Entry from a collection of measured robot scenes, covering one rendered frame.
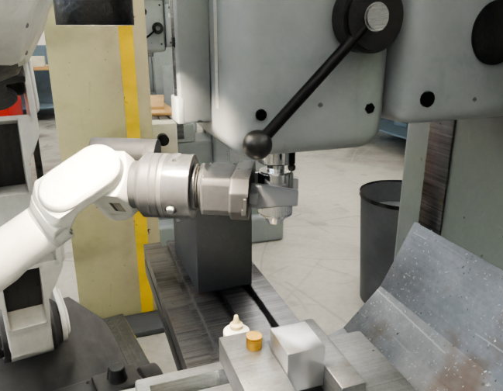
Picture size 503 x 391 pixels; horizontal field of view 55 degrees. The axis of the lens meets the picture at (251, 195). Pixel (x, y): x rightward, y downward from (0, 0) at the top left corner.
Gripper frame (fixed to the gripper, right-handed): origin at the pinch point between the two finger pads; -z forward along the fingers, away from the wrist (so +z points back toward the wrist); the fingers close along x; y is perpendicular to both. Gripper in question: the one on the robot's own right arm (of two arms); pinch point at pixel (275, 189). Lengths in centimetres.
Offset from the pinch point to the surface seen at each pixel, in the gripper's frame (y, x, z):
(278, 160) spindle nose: -4.6, -2.3, -0.3
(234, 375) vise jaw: 21.5, -11.0, 4.2
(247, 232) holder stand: 19.4, 30.2, 6.5
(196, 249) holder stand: 21.6, 25.6, 16.4
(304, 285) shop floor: 124, 197, -12
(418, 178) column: 6.5, 30.8, -26.5
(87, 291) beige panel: 104, 144, 97
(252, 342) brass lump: 19.2, -7.0, 2.3
